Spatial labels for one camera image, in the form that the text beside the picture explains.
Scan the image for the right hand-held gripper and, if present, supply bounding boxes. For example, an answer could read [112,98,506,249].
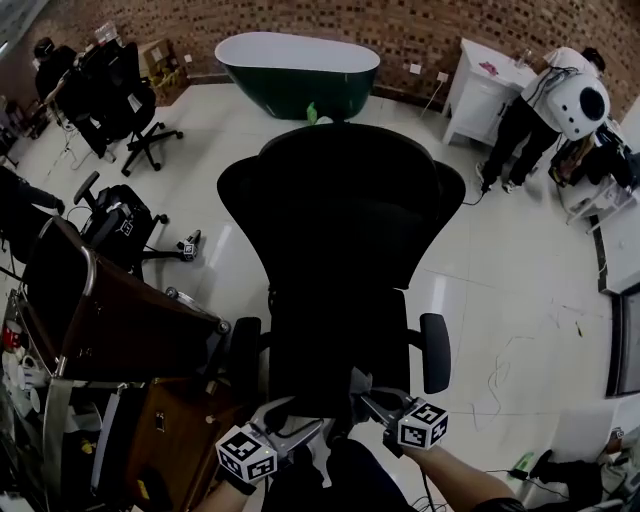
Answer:
[348,366,450,452]

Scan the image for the white wire trolley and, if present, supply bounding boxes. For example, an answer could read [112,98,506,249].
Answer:
[548,122,640,235]

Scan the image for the spare hand-held gripper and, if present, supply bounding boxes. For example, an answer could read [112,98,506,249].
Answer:
[176,228,203,263]
[93,185,137,247]

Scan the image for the green and white bathtub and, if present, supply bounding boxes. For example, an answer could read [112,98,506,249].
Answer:
[214,31,382,122]

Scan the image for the thin floor cable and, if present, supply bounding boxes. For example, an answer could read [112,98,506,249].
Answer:
[467,333,536,432]

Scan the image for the cardboard box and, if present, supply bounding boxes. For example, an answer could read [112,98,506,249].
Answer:
[138,38,190,107]

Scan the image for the brown metal-framed cart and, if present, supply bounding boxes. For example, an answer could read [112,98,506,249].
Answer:
[20,215,232,384]

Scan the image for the black bag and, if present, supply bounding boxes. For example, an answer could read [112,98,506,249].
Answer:
[528,448,604,504]

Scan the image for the white cabinet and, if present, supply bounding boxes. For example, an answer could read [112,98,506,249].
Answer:
[441,37,539,147]

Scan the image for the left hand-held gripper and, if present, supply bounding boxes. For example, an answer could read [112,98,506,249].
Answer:
[215,396,327,485]

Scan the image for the person's dark trousers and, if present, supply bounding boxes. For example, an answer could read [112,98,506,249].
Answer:
[259,435,419,512]

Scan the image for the black swivel chair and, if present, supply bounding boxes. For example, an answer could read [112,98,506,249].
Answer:
[73,171,171,282]
[53,41,185,178]

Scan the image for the white mug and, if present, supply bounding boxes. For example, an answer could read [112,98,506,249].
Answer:
[16,354,48,392]

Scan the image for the wooden cabinet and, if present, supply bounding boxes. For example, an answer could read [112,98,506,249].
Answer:
[123,378,246,512]

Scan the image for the black office chair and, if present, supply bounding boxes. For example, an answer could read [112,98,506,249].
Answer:
[216,122,467,437]

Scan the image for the person's left forearm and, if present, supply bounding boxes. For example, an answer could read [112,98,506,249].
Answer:
[191,469,257,512]

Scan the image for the red mug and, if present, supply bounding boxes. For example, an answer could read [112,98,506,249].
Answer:
[1,319,24,351]

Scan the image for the green packet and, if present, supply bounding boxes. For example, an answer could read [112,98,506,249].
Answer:
[508,451,535,482]

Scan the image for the person's right forearm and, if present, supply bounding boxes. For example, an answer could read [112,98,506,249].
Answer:
[401,443,519,512]

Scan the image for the dark framed panel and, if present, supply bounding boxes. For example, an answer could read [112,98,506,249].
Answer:
[603,288,640,400]

